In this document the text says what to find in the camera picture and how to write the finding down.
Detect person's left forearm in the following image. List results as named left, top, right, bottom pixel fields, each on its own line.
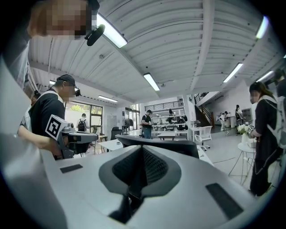
left=17, top=126, right=53, bottom=155

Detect person's head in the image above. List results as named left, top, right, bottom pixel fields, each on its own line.
left=26, top=0, right=100, bottom=42

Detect white office chair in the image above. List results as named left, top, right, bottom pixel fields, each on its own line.
left=193, top=125, right=213, bottom=151

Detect dark staircase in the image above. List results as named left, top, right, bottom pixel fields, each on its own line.
left=193, top=91, right=215, bottom=128

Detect triangle patterned tablecloth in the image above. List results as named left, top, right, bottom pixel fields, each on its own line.
left=198, top=149, right=215, bottom=167

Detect round white wire-leg table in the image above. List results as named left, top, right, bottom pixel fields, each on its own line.
left=228, top=142, right=257, bottom=186

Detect black head camera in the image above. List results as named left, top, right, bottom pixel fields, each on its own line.
left=84, top=24, right=105, bottom=47

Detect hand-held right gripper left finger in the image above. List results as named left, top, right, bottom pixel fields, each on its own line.
left=43, top=144, right=143, bottom=229

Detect white shelf rack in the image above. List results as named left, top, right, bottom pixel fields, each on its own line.
left=144, top=100, right=190, bottom=132

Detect person's grey t-shirt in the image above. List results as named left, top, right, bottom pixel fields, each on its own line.
left=0, top=33, right=31, bottom=94

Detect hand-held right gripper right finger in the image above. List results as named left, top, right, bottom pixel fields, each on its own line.
left=129, top=144, right=266, bottom=229

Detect glass door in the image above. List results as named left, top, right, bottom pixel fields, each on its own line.
left=64, top=102, right=104, bottom=135

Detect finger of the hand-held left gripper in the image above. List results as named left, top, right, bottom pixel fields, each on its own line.
left=75, top=131, right=99, bottom=155

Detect person's left hand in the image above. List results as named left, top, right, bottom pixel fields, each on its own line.
left=47, top=139, right=63, bottom=160

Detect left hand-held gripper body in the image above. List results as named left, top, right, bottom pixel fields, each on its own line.
left=45, top=114, right=76, bottom=160

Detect ceiling strip light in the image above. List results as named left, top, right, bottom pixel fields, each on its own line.
left=97, top=95, right=118, bottom=103
left=97, top=13, right=128, bottom=49
left=255, top=70, right=275, bottom=83
left=223, top=63, right=244, bottom=83
left=143, top=72, right=161, bottom=92
left=255, top=15, right=270, bottom=40

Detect white flowers in vase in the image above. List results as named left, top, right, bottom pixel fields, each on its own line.
left=236, top=124, right=250, bottom=144

